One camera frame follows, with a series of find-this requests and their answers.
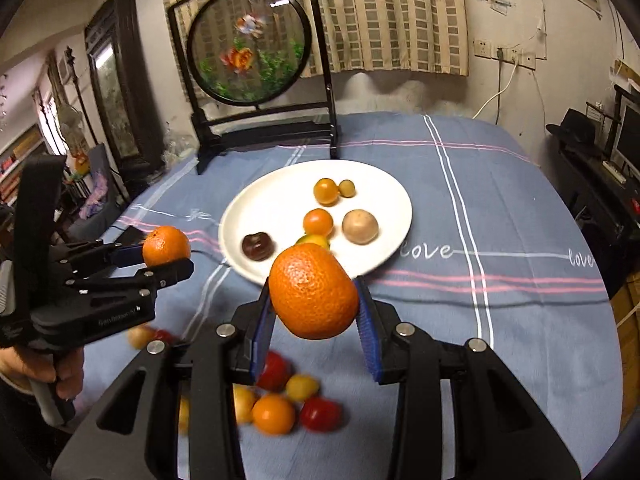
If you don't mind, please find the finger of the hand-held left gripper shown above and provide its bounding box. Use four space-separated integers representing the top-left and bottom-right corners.
52 241 147 282
64 258 195 307

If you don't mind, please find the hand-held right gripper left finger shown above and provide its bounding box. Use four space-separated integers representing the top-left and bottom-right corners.
51 280 276 480

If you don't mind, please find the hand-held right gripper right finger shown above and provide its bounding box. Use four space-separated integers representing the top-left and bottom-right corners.
354 276 585 480

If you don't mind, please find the large dimpled mandarin orange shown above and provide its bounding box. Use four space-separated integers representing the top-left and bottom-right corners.
268 243 360 341

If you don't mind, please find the pale yellow speckled pear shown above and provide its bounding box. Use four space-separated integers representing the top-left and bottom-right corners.
232 385 258 425

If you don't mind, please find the wrinkled dark purple passion fruit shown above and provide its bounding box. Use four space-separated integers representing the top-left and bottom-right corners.
242 232 275 262

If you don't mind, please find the small smooth orange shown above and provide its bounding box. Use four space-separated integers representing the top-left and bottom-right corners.
251 393 297 436
303 208 334 237

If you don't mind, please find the green-yellow tomato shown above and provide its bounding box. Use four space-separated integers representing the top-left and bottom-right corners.
295 233 331 251

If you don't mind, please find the brown potato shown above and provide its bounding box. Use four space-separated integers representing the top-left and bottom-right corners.
342 209 379 245

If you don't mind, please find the white oval plate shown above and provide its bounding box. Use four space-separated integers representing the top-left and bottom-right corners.
218 160 413 286

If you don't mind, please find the yellow-orange persimmon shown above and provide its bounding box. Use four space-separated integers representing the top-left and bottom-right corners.
313 178 341 207

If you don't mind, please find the person's left hand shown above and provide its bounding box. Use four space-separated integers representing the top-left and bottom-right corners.
0 347 86 402

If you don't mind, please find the red plum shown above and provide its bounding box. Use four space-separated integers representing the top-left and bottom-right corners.
257 351 293 392

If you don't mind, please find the purple cloth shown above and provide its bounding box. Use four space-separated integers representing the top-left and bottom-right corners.
80 167 118 218

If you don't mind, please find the small yellow plum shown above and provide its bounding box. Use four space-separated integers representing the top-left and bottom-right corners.
286 374 321 403

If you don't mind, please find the blue striped tablecloth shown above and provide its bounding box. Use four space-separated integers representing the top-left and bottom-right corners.
65 110 616 480

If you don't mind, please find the clear plastic bag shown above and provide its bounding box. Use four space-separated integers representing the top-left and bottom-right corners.
162 132 198 166

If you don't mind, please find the bookshelf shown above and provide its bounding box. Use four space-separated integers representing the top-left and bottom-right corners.
0 125 51 206

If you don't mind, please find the white standing fan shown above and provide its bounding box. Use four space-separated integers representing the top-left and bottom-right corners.
56 102 83 156

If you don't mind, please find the dark wooden framed picture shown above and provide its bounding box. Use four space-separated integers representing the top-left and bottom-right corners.
84 0 166 173

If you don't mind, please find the round embroidered screen black stand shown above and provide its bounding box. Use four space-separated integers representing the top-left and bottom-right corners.
167 0 343 177

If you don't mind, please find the cardboard box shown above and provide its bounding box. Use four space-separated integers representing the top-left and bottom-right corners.
612 270 640 341

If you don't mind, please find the black desk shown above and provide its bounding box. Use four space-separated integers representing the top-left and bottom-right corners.
555 135 640 281

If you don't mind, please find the black hat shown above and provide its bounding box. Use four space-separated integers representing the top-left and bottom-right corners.
546 108 608 151

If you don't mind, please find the beige checked curtain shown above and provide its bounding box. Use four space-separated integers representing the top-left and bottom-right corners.
159 0 471 78

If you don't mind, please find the computer monitor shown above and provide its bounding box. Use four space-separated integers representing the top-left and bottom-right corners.
612 92 640 171

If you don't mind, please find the flat yellow box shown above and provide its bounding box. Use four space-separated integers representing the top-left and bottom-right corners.
614 60 640 86

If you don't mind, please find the white power cable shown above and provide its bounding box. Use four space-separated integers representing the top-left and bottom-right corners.
472 55 518 120

